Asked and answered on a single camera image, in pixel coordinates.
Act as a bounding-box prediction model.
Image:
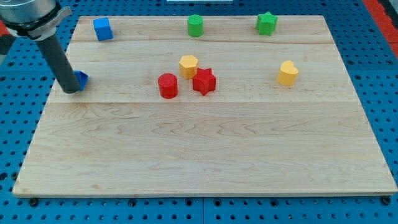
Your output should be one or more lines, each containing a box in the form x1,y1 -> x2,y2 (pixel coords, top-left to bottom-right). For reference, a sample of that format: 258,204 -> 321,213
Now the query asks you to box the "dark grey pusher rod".
36,34 -> 80,94

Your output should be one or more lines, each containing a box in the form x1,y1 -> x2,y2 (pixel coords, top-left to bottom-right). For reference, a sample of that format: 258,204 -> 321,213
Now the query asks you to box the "yellow hexagon block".
179,55 -> 199,80

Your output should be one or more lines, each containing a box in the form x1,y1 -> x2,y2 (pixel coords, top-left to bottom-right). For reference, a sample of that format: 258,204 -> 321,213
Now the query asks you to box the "yellow heart block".
277,60 -> 299,86

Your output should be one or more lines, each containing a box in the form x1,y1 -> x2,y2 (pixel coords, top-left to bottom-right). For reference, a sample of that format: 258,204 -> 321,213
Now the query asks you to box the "blue triangle block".
74,70 -> 89,91

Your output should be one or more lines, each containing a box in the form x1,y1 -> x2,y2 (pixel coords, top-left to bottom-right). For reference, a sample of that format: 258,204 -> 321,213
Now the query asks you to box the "blue cube block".
93,17 -> 113,41

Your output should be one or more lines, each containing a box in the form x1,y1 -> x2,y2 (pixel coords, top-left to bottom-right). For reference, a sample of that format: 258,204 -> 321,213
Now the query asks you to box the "red cylinder block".
158,73 -> 178,99

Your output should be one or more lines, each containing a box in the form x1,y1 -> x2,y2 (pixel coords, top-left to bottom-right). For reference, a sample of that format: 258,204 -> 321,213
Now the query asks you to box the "wooden board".
12,16 -> 397,198

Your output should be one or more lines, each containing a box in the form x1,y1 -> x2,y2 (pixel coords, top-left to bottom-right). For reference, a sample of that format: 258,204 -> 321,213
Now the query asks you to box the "green cylinder block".
187,14 -> 204,37

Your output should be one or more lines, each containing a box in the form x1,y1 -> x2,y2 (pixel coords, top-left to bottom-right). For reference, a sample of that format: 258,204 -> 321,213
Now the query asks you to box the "red star block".
193,68 -> 216,96

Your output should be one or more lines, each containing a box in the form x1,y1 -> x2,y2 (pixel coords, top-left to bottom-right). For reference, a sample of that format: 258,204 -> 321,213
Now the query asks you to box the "green star block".
256,12 -> 278,36

